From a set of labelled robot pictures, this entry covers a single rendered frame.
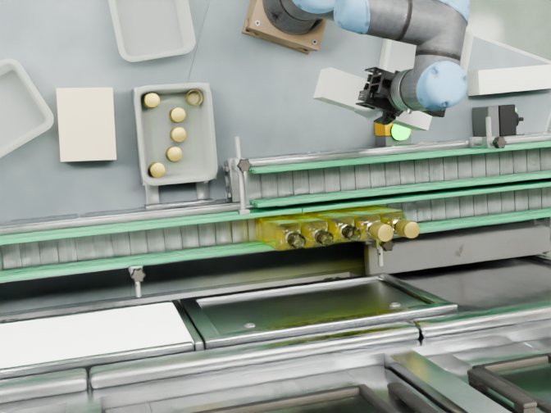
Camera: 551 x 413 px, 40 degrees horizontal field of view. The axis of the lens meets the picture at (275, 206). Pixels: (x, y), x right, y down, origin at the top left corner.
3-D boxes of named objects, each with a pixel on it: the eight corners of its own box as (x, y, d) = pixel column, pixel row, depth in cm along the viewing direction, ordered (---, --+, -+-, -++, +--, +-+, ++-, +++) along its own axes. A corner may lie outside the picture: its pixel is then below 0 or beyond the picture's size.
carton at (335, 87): (321, 70, 155) (330, 66, 149) (423, 103, 161) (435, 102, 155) (312, 98, 155) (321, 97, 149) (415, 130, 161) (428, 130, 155)
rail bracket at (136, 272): (127, 290, 166) (130, 303, 153) (124, 260, 165) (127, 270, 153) (145, 288, 167) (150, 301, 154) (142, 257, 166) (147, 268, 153)
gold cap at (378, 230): (368, 238, 153) (376, 241, 149) (370, 221, 153) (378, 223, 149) (384, 239, 154) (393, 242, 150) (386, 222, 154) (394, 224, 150)
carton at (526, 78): (466, 72, 196) (478, 70, 190) (547, 65, 201) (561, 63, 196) (467, 96, 196) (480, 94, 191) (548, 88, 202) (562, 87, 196)
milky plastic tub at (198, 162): (139, 184, 177) (143, 187, 168) (130, 88, 174) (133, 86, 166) (212, 178, 181) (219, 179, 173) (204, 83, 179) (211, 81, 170)
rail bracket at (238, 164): (230, 211, 170) (242, 217, 157) (224, 137, 168) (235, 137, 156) (243, 210, 170) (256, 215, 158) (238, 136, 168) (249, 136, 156)
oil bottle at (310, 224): (280, 238, 174) (307, 251, 153) (278, 213, 173) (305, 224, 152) (303, 234, 175) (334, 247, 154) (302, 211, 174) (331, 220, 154)
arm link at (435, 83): (475, 61, 120) (466, 113, 121) (443, 67, 131) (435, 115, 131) (431, 51, 118) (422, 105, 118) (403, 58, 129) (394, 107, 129)
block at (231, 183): (224, 201, 176) (229, 203, 169) (220, 161, 175) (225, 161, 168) (239, 199, 177) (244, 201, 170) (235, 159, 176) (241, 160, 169)
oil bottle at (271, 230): (256, 239, 172) (280, 253, 152) (253, 215, 171) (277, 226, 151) (280, 237, 173) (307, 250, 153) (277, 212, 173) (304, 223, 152)
